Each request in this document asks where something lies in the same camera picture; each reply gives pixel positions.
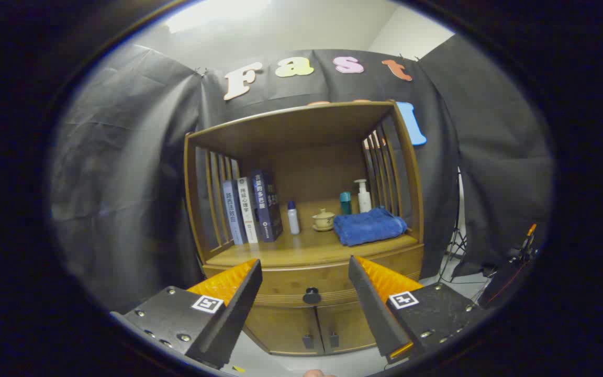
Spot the light blue book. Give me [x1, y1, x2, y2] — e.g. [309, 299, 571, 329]
[222, 180, 247, 246]

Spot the dark blue book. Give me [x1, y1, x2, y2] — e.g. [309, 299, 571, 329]
[251, 170, 284, 242]

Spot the white pump bottle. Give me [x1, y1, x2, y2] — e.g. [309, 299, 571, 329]
[354, 179, 373, 213]

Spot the black device with orange tip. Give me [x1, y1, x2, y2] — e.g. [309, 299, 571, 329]
[479, 223, 539, 309]

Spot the white book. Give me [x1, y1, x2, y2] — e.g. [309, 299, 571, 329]
[236, 177, 259, 244]

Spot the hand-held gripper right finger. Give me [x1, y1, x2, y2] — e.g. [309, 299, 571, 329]
[348, 256, 483, 364]

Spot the black backdrop cloth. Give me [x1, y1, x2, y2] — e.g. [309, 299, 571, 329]
[50, 34, 556, 315]

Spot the wooden countertop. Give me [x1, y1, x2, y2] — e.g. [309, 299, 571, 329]
[206, 199, 420, 268]

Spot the blue towel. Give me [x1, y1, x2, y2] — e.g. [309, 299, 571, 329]
[333, 206, 408, 247]

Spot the wooden cabinet door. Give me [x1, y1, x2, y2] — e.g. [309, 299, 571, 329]
[315, 301, 381, 352]
[243, 305, 326, 356]

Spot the wooden cabinet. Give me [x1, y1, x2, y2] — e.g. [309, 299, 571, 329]
[184, 99, 425, 357]

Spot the beige lidded tea cup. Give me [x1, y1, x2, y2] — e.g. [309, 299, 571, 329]
[312, 208, 336, 232]

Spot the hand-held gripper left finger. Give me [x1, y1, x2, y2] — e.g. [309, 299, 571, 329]
[110, 258, 263, 372]

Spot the wooden drawer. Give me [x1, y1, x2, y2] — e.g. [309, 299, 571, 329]
[203, 243, 423, 308]

